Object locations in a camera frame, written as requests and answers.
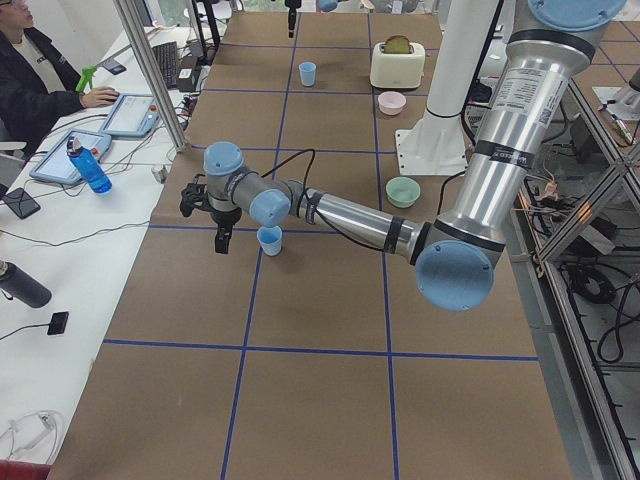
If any near teach pendant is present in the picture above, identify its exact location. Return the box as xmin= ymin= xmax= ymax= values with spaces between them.
xmin=28 ymin=128 xmax=113 ymax=189

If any bread slice in toaster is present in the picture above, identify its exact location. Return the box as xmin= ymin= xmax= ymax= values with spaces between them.
xmin=382 ymin=35 xmax=412 ymax=55

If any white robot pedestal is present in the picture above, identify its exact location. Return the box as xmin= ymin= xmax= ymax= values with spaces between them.
xmin=396 ymin=0 xmax=502 ymax=176

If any pink bowl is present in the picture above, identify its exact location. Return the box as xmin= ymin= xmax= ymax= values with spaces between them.
xmin=377 ymin=91 xmax=407 ymax=116

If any green bowl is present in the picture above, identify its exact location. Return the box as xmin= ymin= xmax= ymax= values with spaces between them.
xmin=385 ymin=176 xmax=421 ymax=209

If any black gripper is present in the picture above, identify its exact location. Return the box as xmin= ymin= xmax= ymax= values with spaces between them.
xmin=210 ymin=208 xmax=242 ymax=253
xmin=285 ymin=0 xmax=301 ymax=38

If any blue water bottle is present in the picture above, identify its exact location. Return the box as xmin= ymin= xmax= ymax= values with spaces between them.
xmin=66 ymin=135 xmax=112 ymax=194

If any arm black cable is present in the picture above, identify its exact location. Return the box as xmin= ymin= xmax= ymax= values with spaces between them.
xmin=259 ymin=147 xmax=466 ymax=251

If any cream toaster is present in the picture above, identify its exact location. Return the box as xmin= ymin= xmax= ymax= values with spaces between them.
xmin=370 ymin=42 xmax=426 ymax=89

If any blue cup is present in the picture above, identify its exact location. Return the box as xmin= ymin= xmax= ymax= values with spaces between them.
xmin=298 ymin=61 xmax=317 ymax=87
xmin=257 ymin=226 xmax=283 ymax=257

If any aluminium frame post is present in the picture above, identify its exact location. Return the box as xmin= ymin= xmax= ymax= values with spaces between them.
xmin=113 ymin=0 xmax=187 ymax=152

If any dark grey thermos bottle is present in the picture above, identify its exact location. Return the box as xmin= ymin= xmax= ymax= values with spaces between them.
xmin=1 ymin=261 xmax=52 ymax=308

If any black smartphone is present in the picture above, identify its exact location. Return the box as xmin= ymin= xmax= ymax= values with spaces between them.
xmin=2 ymin=187 xmax=41 ymax=219

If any far teach pendant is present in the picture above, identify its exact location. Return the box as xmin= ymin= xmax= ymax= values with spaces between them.
xmin=100 ymin=93 xmax=159 ymax=138

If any teach pendant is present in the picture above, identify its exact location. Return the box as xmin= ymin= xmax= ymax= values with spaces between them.
xmin=28 ymin=128 xmax=113 ymax=189
xmin=100 ymin=93 xmax=159 ymax=138

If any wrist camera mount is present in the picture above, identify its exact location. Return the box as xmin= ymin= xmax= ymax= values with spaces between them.
xmin=179 ymin=174 xmax=210 ymax=218

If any small black square pad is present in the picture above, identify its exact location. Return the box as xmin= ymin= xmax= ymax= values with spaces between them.
xmin=47 ymin=311 xmax=69 ymax=336

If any green plastic clamp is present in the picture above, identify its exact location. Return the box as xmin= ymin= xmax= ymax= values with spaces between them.
xmin=75 ymin=65 xmax=98 ymax=93

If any seated person black jacket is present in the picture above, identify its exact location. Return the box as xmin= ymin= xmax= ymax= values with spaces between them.
xmin=1 ymin=1 xmax=120 ymax=157

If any black keyboard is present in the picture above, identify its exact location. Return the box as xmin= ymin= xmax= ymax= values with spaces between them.
xmin=151 ymin=41 xmax=179 ymax=89

